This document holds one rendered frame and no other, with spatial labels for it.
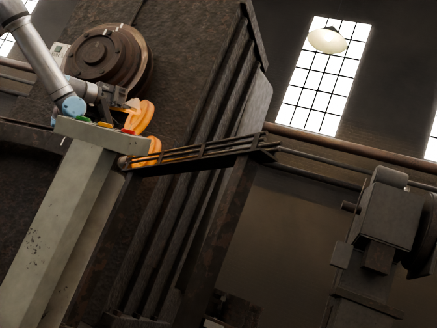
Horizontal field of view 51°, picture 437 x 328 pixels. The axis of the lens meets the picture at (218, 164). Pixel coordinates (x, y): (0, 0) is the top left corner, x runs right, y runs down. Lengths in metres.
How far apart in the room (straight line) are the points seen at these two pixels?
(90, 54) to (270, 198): 6.29
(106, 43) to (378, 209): 4.37
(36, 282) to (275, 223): 7.08
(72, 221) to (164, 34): 1.51
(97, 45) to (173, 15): 0.49
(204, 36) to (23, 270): 1.58
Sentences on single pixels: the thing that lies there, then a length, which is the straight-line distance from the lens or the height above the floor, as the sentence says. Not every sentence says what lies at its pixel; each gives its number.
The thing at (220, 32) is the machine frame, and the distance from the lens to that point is 2.43.
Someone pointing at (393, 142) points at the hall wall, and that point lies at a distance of 8.56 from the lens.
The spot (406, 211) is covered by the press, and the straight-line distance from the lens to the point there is 6.06.
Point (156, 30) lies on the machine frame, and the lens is 2.57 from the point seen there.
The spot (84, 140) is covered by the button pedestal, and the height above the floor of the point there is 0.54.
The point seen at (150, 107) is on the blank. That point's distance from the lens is 1.83.
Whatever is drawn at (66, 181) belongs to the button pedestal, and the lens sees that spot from 1.25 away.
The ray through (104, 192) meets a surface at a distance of 1.37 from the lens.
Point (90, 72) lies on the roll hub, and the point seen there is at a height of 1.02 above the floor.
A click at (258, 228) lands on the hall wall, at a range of 8.15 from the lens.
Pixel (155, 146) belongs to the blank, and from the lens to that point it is 1.83.
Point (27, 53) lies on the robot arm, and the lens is 1.62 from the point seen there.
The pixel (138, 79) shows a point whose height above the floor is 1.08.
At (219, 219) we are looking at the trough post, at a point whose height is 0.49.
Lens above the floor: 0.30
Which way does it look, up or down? 15 degrees up
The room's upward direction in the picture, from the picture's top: 22 degrees clockwise
